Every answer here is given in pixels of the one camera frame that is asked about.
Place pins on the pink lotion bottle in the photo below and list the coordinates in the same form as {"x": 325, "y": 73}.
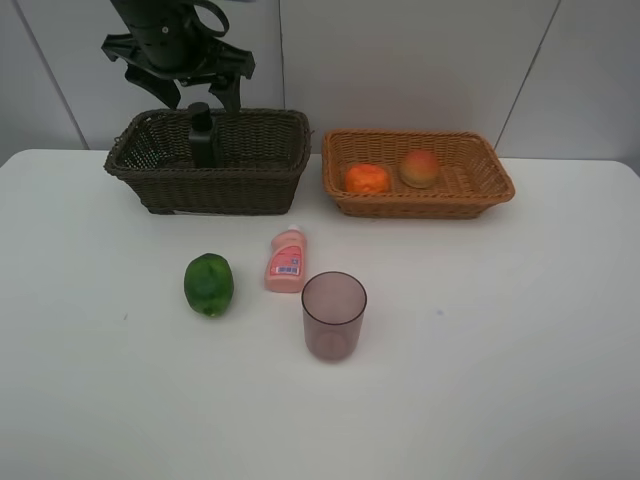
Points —
{"x": 285, "y": 271}

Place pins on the purple translucent plastic cup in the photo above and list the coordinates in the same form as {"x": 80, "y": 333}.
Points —
{"x": 333, "y": 306}

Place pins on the light brown wicker basket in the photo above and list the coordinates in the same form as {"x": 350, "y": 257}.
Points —
{"x": 471, "y": 178}

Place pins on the dark brown wicker basket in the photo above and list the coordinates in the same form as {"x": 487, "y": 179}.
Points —
{"x": 261, "y": 155}

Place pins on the red yellow peach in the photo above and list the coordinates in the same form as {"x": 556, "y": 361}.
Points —
{"x": 419, "y": 169}

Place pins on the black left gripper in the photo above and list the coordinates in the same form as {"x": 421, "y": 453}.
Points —
{"x": 174, "y": 40}

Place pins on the green lime fruit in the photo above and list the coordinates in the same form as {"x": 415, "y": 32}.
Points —
{"x": 209, "y": 285}

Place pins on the orange tangerine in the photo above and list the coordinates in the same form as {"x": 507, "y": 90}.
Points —
{"x": 367, "y": 178}

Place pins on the dark green pump bottle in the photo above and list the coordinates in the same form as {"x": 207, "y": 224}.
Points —
{"x": 201, "y": 136}

